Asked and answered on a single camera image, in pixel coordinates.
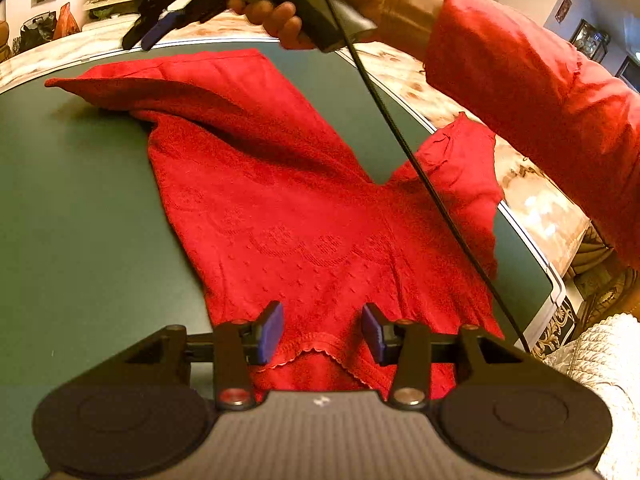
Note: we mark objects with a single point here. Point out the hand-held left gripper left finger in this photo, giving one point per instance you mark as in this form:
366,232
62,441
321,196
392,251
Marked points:
270,332

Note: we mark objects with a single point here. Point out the red knit pants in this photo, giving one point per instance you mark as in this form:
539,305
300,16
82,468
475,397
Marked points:
280,185

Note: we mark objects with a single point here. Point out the ornate patterned armchair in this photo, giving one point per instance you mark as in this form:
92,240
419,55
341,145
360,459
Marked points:
595,280

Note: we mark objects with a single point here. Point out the black bag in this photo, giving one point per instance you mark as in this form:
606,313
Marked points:
37,32

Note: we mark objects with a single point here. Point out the orange bag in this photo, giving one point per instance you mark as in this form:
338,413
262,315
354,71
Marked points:
65,22

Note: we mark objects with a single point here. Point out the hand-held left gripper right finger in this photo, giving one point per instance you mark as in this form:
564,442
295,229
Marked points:
372,332

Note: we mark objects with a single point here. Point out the small wall picture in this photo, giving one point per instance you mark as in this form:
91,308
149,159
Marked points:
563,9

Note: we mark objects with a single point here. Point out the person's right hand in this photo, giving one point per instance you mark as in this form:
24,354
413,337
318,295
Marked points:
280,25

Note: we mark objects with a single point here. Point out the brown leather sofa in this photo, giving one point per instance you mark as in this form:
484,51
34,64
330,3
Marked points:
4,40

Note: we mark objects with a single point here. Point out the white quilted cloth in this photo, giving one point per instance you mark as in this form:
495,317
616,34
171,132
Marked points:
600,360

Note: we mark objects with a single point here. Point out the glass display cabinet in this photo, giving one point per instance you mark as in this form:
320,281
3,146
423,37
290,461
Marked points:
590,40

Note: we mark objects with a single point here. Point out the person's right forearm red sleeve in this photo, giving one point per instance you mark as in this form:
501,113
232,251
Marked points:
525,75

